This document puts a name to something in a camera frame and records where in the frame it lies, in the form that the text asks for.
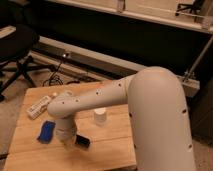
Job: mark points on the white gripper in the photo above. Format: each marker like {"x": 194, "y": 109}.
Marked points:
{"x": 66, "y": 130}

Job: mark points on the black eraser block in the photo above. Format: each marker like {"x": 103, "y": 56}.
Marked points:
{"x": 82, "y": 141}

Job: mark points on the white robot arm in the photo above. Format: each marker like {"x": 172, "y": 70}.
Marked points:
{"x": 158, "y": 114}

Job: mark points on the blue sponge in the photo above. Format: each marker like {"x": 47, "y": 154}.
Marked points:
{"x": 46, "y": 133}

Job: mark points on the white remote control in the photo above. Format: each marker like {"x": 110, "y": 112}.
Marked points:
{"x": 38, "y": 107}

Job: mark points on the black office chair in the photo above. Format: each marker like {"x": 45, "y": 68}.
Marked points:
{"x": 15, "y": 57}

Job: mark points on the distant office chair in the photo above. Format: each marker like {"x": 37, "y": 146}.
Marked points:
{"x": 193, "y": 8}

